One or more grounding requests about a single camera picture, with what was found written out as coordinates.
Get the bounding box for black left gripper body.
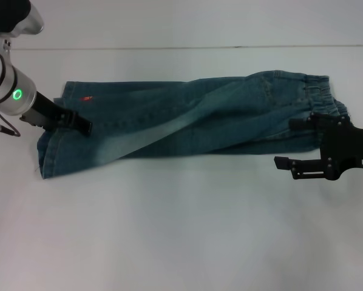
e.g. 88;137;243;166
19;90;76;132

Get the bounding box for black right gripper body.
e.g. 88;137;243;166
322;115;363;181

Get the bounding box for blue denim shorts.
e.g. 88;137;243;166
37;70;352;180

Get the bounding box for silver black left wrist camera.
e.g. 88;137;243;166
0;0;46;39

